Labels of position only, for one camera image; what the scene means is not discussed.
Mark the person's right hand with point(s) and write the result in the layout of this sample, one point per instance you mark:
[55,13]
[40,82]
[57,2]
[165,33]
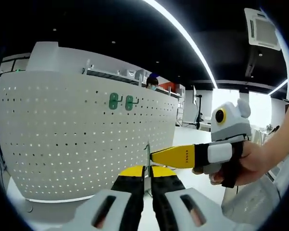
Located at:
[253,161]

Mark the black tripod stand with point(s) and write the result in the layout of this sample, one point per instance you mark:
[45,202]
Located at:
[198,108]

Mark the white mesh office chair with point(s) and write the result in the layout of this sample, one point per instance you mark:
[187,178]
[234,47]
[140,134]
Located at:
[250,199]

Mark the white square pillar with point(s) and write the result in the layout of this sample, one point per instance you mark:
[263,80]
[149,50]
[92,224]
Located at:
[43,57]

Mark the ceiling air conditioner vent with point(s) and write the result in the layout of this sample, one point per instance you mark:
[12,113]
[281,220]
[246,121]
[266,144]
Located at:
[262,30]

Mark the dark plate stand foot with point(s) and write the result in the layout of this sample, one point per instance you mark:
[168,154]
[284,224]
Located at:
[29,208]

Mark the short ceiling light strip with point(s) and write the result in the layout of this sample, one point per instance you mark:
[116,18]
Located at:
[279,87]

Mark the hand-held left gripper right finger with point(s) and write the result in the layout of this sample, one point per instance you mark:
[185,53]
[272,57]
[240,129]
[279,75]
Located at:
[163,207]

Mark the green hook assembly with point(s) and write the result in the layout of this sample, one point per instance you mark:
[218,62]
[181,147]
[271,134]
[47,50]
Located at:
[113,101]
[148,156]
[129,103]

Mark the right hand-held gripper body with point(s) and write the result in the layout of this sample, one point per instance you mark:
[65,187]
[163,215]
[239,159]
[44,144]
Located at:
[233,125]

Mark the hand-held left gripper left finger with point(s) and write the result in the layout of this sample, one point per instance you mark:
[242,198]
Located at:
[132,204]

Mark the long ceiling light strip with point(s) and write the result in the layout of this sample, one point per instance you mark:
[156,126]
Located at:
[183,36]

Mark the white perforated mounting plate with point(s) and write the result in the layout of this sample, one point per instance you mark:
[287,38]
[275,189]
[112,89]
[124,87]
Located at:
[74,149]

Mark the metal shelf rack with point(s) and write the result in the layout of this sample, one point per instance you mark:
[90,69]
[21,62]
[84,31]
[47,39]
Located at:
[125,75]

